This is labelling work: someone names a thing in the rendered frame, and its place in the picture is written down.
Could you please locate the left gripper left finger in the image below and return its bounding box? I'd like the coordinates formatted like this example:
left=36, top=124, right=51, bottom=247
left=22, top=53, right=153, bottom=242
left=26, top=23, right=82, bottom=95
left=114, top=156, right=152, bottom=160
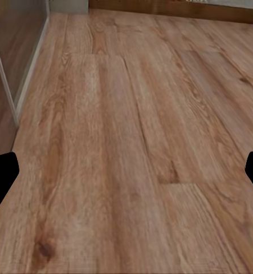
left=0, top=152, right=19, bottom=204

